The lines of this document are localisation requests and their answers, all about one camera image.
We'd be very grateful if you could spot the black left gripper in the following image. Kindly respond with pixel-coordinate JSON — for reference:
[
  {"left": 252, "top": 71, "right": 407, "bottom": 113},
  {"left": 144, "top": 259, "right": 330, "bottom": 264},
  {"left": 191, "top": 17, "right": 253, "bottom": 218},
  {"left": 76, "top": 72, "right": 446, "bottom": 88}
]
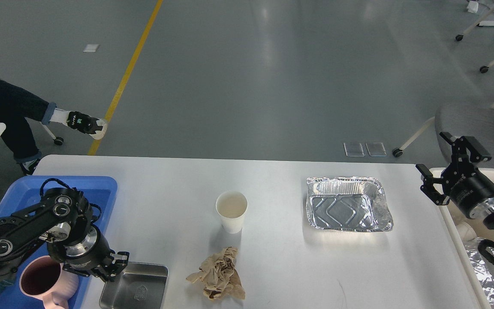
[{"left": 62, "top": 225, "right": 130, "bottom": 283}]

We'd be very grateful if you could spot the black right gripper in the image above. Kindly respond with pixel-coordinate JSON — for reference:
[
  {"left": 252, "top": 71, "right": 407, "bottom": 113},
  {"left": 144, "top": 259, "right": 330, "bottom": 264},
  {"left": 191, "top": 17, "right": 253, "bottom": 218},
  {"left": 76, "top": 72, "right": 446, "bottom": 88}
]
[{"left": 416, "top": 132, "right": 494, "bottom": 219}]

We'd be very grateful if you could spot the stainless steel tray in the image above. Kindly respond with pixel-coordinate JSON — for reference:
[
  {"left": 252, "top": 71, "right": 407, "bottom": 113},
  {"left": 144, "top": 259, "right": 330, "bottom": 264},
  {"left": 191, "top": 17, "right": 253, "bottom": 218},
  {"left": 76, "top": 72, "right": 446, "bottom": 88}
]
[{"left": 99, "top": 262, "right": 169, "bottom": 309}]

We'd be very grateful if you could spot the pink mug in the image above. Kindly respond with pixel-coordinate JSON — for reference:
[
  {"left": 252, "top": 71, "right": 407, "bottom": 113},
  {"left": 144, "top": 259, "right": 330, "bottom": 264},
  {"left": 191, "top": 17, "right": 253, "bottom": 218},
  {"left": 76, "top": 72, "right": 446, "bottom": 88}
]
[{"left": 19, "top": 255, "right": 79, "bottom": 309}]

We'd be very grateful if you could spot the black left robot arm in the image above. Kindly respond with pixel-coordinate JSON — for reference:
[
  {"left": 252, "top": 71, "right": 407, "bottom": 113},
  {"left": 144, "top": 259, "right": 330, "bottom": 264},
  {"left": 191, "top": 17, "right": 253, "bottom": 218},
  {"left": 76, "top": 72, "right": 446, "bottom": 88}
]
[{"left": 0, "top": 179, "right": 129, "bottom": 282}]

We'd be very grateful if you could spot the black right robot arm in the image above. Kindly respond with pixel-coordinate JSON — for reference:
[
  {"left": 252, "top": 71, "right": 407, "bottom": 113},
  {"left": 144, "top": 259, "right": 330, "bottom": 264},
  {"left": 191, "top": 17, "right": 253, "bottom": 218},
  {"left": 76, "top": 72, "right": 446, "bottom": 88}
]
[{"left": 416, "top": 131, "right": 494, "bottom": 265}]

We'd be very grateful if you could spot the cream plastic bin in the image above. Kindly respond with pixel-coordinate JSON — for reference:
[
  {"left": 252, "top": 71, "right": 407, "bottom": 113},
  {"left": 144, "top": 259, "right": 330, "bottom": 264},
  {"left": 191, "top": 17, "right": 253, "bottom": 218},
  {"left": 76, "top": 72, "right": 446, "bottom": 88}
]
[{"left": 439, "top": 168, "right": 494, "bottom": 309}]

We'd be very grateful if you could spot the grey office chair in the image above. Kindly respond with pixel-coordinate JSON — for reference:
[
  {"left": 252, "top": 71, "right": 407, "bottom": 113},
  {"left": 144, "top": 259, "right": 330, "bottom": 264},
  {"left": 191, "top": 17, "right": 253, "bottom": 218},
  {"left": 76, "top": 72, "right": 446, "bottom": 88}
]
[{"left": 392, "top": 103, "right": 494, "bottom": 168}]

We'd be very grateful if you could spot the blue plastic bin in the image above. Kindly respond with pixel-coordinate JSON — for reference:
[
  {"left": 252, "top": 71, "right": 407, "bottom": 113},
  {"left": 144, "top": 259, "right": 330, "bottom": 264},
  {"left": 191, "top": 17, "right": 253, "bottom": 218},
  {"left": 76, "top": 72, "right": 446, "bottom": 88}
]
[{"left": 0, "top": 176, "right": 118, "bottom": 309}]

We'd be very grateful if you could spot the crumpled brown paper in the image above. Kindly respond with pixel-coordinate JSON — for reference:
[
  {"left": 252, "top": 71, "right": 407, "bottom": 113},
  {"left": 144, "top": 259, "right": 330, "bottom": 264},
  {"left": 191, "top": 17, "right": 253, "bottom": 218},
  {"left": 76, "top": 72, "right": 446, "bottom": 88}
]
[{"left": 186, "top": 247, "right": 246, "bottom": 301}]

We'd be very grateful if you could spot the aluminium foil tray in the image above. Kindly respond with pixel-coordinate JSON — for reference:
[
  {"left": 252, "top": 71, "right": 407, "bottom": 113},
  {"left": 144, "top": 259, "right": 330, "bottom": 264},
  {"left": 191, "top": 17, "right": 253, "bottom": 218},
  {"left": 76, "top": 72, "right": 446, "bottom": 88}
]
[{"left": 305, "top": 176, "right": 394, "bottom": 233}]

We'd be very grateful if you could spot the white paper cup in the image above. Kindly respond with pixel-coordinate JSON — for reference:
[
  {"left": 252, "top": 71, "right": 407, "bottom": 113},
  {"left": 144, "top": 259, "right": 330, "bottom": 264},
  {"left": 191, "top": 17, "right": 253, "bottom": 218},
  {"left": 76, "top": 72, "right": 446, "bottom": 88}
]
[{"left": 215, "top": 191, "right": 248, "bottom": 234}]

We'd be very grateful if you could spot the seated person in black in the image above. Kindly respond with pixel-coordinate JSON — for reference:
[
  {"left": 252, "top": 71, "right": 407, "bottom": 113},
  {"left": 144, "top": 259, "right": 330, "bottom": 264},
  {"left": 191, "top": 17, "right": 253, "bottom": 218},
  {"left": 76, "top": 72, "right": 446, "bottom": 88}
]
[{"left": 0, "top": 79, "right": 108, "bottom": 175}]

